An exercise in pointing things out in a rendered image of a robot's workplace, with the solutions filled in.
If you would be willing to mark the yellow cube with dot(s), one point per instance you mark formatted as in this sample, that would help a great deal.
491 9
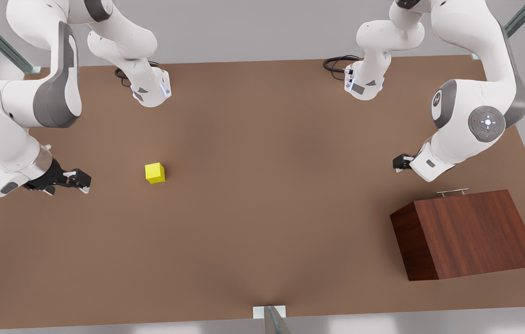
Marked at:
155 173

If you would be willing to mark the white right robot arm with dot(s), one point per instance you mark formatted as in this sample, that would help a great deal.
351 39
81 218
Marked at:
9 106

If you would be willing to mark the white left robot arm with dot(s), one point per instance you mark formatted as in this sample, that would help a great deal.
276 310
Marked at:
473 93

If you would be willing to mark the dark wooden drawer cabinet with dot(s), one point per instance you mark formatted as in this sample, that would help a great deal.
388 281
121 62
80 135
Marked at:
473 234

